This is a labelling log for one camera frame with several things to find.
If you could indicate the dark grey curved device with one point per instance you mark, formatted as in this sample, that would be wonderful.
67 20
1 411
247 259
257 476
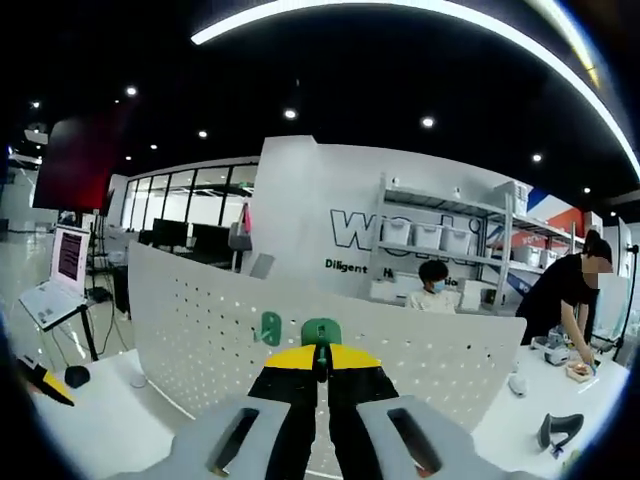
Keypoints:
562 427

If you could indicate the black laptop stand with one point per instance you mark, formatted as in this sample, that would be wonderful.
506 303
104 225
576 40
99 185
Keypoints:
89 335

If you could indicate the grey metal shelf unit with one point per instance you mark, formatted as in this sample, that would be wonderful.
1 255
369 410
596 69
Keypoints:
505 240

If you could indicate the dark red hanging screen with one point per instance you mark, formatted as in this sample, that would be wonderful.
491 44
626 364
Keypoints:
75 165

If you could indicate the black framed glass partition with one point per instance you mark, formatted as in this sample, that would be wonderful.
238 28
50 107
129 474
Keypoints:
185 195

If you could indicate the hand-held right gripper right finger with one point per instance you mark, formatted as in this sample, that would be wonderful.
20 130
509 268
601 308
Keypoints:
360 380

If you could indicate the black computer mouse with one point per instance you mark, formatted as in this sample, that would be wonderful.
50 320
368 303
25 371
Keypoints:
76 376

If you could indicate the white laptop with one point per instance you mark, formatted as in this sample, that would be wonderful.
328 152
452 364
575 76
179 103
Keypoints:
67 260

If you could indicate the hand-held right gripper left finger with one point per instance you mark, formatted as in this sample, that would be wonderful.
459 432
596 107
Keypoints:
290 380

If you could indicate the ceiling spotlights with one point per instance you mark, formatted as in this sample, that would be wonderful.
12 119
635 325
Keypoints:
427 121

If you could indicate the white tabletop device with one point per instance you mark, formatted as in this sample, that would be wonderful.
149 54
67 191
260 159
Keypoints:
550 350

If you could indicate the long ceiling light strip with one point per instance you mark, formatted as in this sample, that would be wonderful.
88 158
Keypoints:
350 10

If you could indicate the grey hanging bag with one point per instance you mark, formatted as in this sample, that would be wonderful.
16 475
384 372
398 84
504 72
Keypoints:
240 239

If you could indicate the small white object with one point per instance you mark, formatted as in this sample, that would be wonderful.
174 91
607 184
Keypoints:
518 386

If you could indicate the white storage box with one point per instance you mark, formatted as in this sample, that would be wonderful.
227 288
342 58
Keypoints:
512 194

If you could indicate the black computer monitor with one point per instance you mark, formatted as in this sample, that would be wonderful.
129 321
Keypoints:
170 232
210 237

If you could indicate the row of white storage bins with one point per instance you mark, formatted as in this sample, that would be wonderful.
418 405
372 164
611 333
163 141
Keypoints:
427 235

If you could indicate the green hook assembly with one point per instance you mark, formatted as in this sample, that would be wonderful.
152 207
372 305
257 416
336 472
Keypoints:
321 330
271 327

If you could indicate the white perforated mounting plate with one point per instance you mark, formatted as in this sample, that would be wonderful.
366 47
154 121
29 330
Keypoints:
200 320

